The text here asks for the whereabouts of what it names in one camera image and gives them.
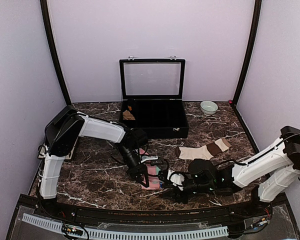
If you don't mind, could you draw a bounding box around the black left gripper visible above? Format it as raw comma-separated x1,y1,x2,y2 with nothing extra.
117,145,149,188

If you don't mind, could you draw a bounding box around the beige and brown sock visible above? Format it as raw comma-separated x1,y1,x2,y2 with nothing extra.
175,138,232,160

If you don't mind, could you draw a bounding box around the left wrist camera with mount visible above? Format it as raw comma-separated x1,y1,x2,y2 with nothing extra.
140,155,165,166

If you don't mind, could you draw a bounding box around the white slotted cable duct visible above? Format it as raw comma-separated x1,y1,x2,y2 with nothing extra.
21,213,229,240

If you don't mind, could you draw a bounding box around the small green circuit board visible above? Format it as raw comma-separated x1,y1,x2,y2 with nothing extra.
61,224,83,236

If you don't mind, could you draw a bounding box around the glass-panel black box lid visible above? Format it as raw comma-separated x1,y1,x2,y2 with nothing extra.
119,57,186,100

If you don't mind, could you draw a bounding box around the black right corner post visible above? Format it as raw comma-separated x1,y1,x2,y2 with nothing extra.
232,0,262,108

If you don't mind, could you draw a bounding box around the beige rolled sock in box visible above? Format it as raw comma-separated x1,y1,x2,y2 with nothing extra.
122,110,136,121

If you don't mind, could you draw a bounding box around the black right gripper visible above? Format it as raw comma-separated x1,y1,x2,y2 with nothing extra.
159,176,215,205

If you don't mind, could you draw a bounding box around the black corner post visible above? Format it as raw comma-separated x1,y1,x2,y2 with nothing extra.
232,0,262,108
39,0,72,105

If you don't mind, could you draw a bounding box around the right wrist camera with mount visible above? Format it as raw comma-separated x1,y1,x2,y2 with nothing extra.
158,169,187,187

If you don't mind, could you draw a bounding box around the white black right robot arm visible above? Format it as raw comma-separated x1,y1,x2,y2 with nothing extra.
158,126,300,217

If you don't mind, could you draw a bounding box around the black front rail frame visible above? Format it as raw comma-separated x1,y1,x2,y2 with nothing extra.
5,193,300,240

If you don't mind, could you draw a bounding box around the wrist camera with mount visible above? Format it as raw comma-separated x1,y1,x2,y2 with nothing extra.
158,169,187,187
140,155,165,166

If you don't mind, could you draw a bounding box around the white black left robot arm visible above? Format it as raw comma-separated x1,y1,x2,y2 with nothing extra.
38,105,150,218

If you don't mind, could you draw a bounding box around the black compartment storage box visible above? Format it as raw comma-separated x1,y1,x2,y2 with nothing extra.
119,99,189,139

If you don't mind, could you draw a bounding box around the floral square ceramic plate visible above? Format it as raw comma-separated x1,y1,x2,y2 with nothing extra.
37,140,77,161

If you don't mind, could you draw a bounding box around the black left corner post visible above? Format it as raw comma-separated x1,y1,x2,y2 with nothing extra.
39,0,72,105

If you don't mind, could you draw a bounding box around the pink patterned sock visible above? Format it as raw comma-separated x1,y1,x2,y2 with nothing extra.
141,161,163,190

